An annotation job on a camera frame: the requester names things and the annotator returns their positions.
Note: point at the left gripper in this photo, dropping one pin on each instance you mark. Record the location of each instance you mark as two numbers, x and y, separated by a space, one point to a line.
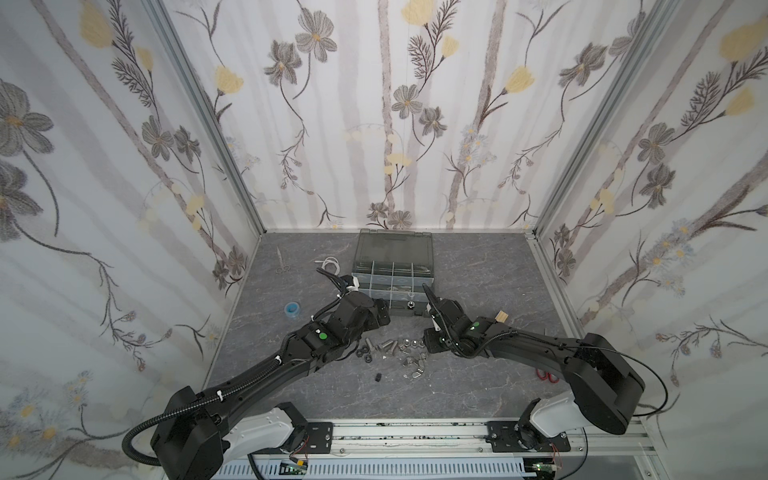
346 288

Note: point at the white slotted cable duct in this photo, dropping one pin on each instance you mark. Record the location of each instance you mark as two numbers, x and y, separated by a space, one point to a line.
380 468

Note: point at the green compartment organizer box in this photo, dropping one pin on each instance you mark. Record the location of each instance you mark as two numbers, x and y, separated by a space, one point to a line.
393 266

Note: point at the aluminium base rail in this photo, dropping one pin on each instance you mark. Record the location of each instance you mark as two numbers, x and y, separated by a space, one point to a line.
463 438

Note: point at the red handled scissors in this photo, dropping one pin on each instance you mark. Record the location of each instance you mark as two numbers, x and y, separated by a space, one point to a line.
546 376

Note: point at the small wooden block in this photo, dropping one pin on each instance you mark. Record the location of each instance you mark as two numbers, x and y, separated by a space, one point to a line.
503 317

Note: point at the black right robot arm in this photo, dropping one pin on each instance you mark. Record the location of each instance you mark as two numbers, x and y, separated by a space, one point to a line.
604 388

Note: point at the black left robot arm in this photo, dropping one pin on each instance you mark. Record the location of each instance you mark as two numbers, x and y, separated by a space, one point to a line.
190 438

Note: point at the pile of screws and nuts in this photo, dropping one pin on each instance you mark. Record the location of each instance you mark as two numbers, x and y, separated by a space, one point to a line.
411 354

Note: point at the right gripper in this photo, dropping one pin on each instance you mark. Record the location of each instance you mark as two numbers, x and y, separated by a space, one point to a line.
442 312

